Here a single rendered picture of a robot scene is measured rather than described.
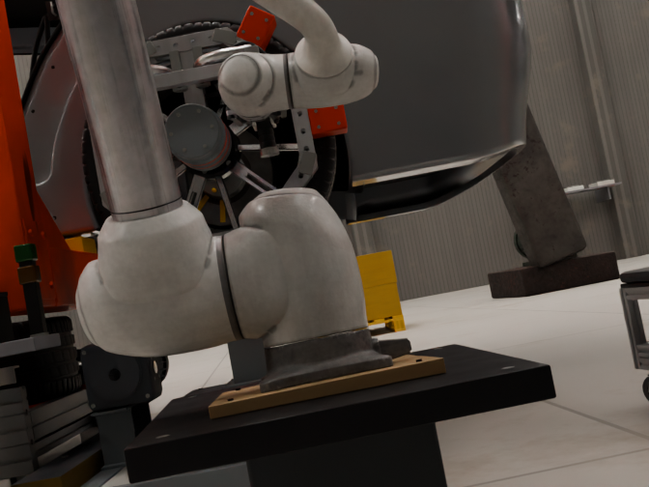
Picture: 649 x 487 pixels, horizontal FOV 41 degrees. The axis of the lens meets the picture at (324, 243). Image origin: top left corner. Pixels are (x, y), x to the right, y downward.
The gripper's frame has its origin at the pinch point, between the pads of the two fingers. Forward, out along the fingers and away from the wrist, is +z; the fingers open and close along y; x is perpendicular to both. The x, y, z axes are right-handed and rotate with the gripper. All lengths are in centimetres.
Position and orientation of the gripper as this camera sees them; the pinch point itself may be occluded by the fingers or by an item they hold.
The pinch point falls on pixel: (263, 120)
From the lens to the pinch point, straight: 193.3
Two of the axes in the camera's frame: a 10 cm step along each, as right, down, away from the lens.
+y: 9.8, -1.8, -0.1
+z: 0.2, 0.5, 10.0
